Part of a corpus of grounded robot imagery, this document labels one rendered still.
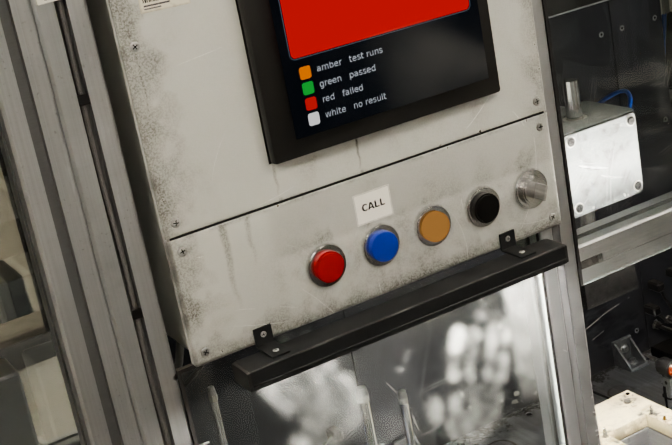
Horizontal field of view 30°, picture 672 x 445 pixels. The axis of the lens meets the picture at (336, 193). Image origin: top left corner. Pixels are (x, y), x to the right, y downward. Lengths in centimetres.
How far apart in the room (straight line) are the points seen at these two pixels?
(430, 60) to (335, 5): 11
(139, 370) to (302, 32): 33
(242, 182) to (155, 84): 12
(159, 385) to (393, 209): 27
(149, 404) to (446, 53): 42
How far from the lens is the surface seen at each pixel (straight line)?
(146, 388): 113
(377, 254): 118
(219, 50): 109
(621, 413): 176
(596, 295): 163
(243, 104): 110
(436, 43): 117
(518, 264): 124
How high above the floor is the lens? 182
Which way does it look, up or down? 17 degrees down
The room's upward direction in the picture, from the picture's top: 11 degrees counter-clockwise
